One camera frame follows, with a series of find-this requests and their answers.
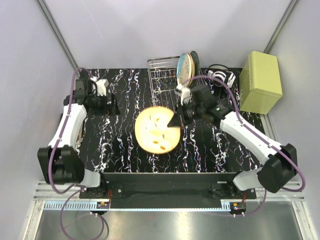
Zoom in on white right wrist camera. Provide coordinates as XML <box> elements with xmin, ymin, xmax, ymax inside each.
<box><xmin>174</xmin><ymin>83</ymin><xmax>192</xmax><ymax>106</ymax></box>

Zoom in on cream plate with sprig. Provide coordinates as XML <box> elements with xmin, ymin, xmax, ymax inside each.
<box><xmin>176</xmin><ymin>52</ymin><xmax>192</xmax><ymax>87</ymax></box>

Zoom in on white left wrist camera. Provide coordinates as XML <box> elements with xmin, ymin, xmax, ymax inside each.
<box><xmin>90</xmin><ymin>77</ymin><xmax>109</xmax><ymax>97</ymax></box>

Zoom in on blue glazed plate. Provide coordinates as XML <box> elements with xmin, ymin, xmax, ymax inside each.
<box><xmin>190</xmin><ymin>50</ymin><xmax>201</xmax><ymax>76</ymax></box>

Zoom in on yellow floral plate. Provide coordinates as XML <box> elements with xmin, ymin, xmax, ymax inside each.
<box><xmin>134</xmin><ymin>106</ymin><xmax>181</xmax><ymax>154</ymax></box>

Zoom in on dark cover paperback book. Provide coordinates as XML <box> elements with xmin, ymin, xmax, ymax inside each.
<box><xmin>75</xmin><ymin>123</ymin><xmax>84</xmax><ymax>150</ymax></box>

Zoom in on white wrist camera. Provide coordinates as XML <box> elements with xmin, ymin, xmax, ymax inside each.
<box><xmin>90</xmin><ymin>77</ymin><xmax>109</xmax><ymax>97</ymax></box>
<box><xmin>174</xmin><ymin>83</ymin><xmax>192</xmax><ymax>106</ymax></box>

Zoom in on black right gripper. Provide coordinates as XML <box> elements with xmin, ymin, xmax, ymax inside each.
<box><xmin>168</xmin><ymin>99</ymin><xmax>205</xmax><ymax>127</ymax></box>

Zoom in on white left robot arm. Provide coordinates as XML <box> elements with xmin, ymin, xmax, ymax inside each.
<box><xmin>37</xmin><ymin>77</ymin><xmax>120</xmax><ymax>198</ymax></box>

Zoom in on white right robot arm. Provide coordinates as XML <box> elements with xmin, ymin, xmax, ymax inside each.
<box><xmin>167</xmin><ymin>84</ymin><xmax>298</xmax><ymax>199</ymax></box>

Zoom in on beige leaf pattern plate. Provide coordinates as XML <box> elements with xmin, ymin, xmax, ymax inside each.
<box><xmin>187</xmin><ymin>52</ymin><xmax>195</xmax><ymax>79</ymax></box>

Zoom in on white black headphones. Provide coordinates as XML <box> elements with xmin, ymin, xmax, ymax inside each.
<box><xmin>207</xmin><ymin>64</ymin><xmax>236</xmax><ymax>89</ymax></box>

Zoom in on green rectangular box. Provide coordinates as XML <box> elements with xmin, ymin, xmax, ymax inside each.
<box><xmin>239</xmin><ymin>51</ymin><xmax>283</xmax><ymax>115</ymax></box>

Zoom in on metal wire dish rack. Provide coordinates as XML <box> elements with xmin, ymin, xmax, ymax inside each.
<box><xmin>147</xmin><ymin>55</ymin><xmax>211</xmax><ymax>111</ymax></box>

